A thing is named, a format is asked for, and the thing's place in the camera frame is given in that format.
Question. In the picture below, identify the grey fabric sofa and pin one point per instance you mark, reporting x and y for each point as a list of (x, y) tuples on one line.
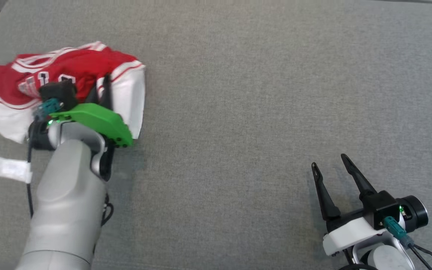
[(238, 112)]

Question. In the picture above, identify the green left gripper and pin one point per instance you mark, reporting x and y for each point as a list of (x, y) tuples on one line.
[(99, 118)]

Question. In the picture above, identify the teal right camera connector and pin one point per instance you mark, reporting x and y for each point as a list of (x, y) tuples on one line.
[(396, 230)]

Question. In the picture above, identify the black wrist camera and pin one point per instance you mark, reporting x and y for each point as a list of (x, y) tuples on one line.
[(60, 93), (381, 206)]

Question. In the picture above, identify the teal left camera connector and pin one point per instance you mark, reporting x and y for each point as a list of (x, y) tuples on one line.
[(47, 108)]

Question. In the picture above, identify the teal camera connector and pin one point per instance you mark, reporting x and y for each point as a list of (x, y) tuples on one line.
[(396, 230), (47, 108)]

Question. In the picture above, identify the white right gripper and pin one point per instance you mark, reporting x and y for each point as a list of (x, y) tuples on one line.
[(347, 234)]

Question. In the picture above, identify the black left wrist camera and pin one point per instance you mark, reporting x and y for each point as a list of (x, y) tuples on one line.
[(60, 93)]

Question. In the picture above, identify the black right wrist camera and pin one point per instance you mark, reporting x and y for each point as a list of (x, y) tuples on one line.
[(381, 206)]

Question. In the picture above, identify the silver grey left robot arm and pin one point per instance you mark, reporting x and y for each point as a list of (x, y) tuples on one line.
[(66, 202)]

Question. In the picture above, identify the red basketball jersey white sleeves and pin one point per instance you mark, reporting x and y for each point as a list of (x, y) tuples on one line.
[(73, 65)]

